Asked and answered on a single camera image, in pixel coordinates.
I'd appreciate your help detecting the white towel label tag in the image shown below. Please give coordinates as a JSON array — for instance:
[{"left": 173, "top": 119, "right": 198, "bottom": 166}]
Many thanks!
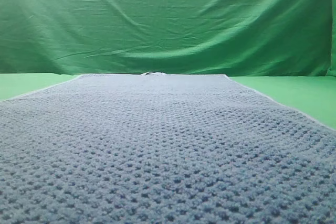
[{"left": 140, "top": 72, "right": 167, "bottom": 76}]

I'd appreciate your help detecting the green backdrop cloth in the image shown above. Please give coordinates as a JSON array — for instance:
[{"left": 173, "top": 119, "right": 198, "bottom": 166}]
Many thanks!
[{"left": 1, "top": 0, "right": 335, "bottom": 76}]

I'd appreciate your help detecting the blue waffle-weave towel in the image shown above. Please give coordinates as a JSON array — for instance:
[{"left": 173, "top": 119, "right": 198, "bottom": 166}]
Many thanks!
[{"left": 1, "top": 74, "right": 335, "bottom": 223}]

